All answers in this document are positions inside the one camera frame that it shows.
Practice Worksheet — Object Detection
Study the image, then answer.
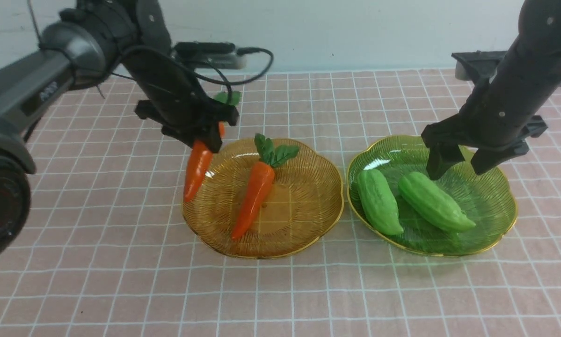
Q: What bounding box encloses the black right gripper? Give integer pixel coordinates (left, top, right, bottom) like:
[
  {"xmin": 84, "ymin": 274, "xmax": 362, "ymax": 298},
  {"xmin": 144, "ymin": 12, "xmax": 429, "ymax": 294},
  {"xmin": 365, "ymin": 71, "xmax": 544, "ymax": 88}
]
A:
[{"xmin": 422, "ymin": 51, "xmax": 548, "ymax": 181}]

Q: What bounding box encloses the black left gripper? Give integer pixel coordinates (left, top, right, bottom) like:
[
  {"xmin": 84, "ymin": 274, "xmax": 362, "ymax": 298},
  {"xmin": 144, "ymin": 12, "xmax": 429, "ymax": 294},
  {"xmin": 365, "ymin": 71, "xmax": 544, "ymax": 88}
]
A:
[{"xmin": 121, "ymin": 47, "xmax": 240, "ymax": 154}]

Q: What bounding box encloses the orange toy carrot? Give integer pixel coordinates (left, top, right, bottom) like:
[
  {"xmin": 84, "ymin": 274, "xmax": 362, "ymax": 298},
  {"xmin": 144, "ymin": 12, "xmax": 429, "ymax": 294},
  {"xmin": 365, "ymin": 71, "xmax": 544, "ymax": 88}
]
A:
[
  {"xmin": 183, "ymin": 90, "xmax": 241, "ymax": 204},
  {"xmin": 231, "ymin": 133, "xmax": 300, "ymax": 240}
]

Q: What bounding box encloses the green toy gourd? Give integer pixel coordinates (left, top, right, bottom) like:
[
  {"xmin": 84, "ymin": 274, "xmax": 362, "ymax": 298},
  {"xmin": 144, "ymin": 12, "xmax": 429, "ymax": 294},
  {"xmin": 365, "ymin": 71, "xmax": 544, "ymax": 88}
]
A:
[
  {"xmin": 398, "ymin": 171, "xmax": 476, "ymax": 233},
  {"xmin": 357, "ymin": 169, "xmax": 404, "ymax": 235}
]

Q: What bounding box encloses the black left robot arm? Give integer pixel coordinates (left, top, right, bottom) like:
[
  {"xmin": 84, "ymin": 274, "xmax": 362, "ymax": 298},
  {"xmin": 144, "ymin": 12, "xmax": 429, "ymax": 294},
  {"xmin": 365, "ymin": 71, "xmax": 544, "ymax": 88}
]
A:
[{"xmin": 0, "ymin": 0, "xmax": 238, "ymax": 254}]

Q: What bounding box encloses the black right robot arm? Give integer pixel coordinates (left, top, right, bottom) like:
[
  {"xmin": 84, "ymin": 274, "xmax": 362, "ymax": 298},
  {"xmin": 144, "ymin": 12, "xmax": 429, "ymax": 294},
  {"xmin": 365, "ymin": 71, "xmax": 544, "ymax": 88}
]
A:
[{"xmin": 421, "ymin": 0, "xmax": 561, "ymax": 181}]

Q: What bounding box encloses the green ribbed plastic plate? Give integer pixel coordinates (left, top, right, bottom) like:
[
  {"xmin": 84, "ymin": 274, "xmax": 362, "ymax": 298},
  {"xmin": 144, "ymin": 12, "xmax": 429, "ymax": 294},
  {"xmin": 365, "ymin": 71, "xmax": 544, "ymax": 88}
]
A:
[{"xmin": 346, "ymin": 135, "xmax": 518, "ymax": 257}]

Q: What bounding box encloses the amber ribbed plastic plate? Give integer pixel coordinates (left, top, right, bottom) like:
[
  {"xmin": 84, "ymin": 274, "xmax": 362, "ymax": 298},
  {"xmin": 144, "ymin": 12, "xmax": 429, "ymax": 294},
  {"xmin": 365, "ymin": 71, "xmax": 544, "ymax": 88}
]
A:
[{"xmin": 182, "ymin": 138, "xmax": 344, "ymax": 259}]

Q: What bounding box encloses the pink checkered tablecloth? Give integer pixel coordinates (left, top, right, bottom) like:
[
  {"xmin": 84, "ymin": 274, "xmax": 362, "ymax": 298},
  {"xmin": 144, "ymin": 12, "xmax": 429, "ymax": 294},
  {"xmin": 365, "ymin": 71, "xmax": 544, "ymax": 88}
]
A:
[{"xmin": 0, "ymin": 77, "xmax": 561, "ymax": 337}]

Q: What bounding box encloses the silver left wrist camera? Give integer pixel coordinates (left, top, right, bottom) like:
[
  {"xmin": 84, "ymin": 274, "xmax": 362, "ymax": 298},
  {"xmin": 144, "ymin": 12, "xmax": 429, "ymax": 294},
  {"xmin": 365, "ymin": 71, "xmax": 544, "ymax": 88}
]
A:
[{"xmin": 173, "ymin": 41, "xmax": 248, "ymax": 70}]

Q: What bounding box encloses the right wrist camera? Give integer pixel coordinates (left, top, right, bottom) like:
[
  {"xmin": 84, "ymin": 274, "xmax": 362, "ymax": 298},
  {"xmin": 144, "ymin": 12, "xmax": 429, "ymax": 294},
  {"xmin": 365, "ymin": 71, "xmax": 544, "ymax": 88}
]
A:
[{"xmin": 451, "ymin": 51, "xmax": 506, "ymax": 83}]

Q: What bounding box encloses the black camera cable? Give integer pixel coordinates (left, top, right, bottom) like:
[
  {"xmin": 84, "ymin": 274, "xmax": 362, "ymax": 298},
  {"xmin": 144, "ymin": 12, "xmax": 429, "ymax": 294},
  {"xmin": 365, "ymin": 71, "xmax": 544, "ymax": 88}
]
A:
[{"xmin": 107, "ymin": 46, "xmax": 275, "ymax": 106}]

